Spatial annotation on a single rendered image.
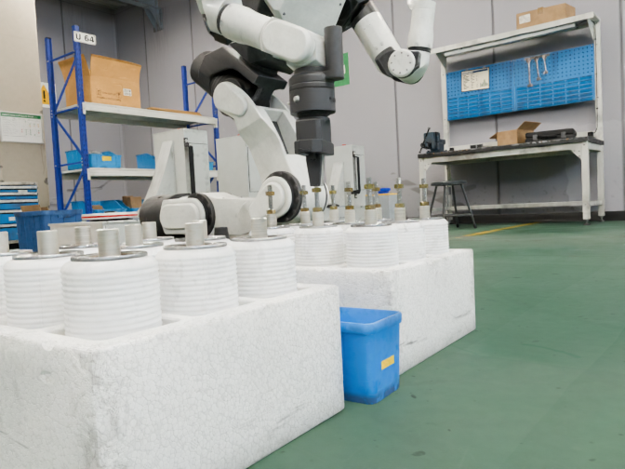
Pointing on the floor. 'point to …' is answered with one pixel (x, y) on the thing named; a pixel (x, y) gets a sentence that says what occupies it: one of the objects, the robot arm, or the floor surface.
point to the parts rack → (111, 113)
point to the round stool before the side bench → (453, 200)
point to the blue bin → (369, 353)
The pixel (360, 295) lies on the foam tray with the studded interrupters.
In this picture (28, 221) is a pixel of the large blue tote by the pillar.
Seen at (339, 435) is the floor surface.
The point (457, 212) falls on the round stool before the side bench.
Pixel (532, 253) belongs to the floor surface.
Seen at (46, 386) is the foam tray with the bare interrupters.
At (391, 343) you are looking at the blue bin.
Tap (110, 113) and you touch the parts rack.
